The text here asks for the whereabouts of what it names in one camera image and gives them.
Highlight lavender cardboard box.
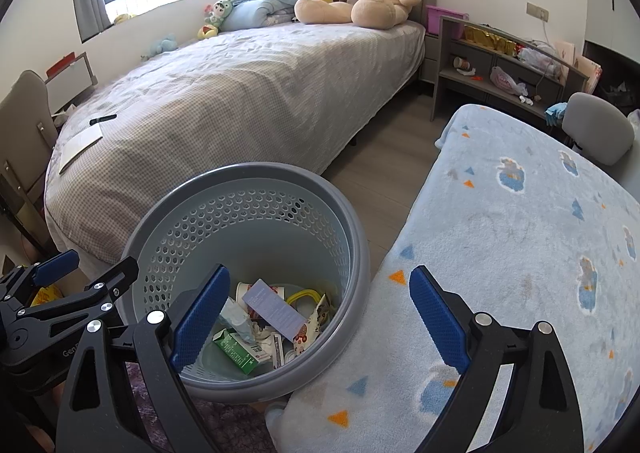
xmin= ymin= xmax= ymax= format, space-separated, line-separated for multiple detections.
xmin=242 ymin=279 xmax=308 ymax=341

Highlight small green plush doll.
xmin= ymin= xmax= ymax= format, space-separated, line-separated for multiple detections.
xmin=202 ymin=0 xmax=236 ymax=31

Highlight pink storage box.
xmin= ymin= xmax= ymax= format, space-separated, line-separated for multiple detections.
xmin=425 ymin=4 xmax=468 ymax=36

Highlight person's left forearm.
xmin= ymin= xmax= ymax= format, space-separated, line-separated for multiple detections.
xmin=27 ymin=380 xmax=63 ymax=453

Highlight grey perforated plastic basket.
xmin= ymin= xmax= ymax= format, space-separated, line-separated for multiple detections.
xmin=120 ymin=162 xmax=372 ymax=405

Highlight yellow packet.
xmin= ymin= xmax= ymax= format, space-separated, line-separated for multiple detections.
xmin=30 ymin=283 xmax=63 ymax=309

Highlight small blue plush toy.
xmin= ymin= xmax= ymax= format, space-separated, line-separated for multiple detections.
xmin=142 ymin=35 xmax=178 ymax=58

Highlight grey nightstand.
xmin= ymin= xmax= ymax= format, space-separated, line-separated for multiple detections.
xmin=419 ymin=30 xmax=441 ymax=84

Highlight pink plastic bag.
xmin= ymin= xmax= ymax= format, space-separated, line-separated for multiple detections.
xmin=490 ymin=66 xmax=526 ymax=94

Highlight gold foil packets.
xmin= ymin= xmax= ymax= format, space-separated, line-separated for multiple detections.
xmin=462 ymin=25 xmax=518 ymax=56

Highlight white paper sheet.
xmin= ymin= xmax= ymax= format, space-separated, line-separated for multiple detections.
xmin=59 ymin=124 xmax=105 ymax=174

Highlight printed snack wrapper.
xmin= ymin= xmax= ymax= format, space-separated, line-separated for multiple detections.
xmin=292 ymin=294 xmax=333 ymax=344

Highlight folded blue quilt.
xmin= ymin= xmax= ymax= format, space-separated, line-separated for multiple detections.
xmin=220 ymin=0 xmax=326 ymax=31

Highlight yellow plastic ring lid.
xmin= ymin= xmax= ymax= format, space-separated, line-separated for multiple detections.
xmin=286 ymin=289 xmax=326 ymax=306

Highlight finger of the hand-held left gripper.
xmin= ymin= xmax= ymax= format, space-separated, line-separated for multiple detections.
xmin=0 ymin=249 xmax=81 ymax=301
xmin=17 ymin=255 xmax=140 ymax=323

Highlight red and white paper cup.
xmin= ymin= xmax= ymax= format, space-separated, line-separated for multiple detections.
xmin=236 ymin=281 xmax=286 ymax=306

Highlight green and white medicine box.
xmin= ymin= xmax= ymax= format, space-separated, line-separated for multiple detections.
xmin=212 ymin=328 xmax=261 ymax=375

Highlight pink paper bag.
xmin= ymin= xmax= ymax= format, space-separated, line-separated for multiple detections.
xmin=552 ymin=38 xmax=601 ymax=94

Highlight bed with grey checked cover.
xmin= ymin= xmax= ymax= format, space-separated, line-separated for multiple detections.
xmin=44 ymin=20 xmax=426 ymax=266

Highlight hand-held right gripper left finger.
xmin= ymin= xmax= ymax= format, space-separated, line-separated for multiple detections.
xmin=54 ymin=264 xmax=232 ymax=453

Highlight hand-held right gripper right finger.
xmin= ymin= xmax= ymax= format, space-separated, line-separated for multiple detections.
xmin=408 ymin=265 xmax=586 ymax=453

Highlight grey shelf unit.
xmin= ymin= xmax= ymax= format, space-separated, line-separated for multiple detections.
xmin=432 ymin=15 xmax=591 ymax=121

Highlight white wipes packet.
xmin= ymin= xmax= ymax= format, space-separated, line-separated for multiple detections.
xmin=220 ymin=297 xmax=256 ymax=339

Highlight grey upholstered chair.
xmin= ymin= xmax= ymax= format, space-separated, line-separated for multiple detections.
xmin=562 ymin=93 xmax=636 ymax=166

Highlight light blue printed blanket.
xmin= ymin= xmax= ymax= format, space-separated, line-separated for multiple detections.
xmin=265 ymin=103 xmax=640 ymax=453

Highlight beige chair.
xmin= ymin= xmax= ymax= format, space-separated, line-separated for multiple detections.
xmin=0 ymin=70 xmax=61 ymax=254

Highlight white plastic bag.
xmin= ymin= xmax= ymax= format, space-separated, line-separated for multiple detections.
xmin=517 ymin=40 xmax=566 ymax=78

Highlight white and red board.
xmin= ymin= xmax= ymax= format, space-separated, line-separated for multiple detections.
xmin=45 ymin=52 xmax=96 ymax=98

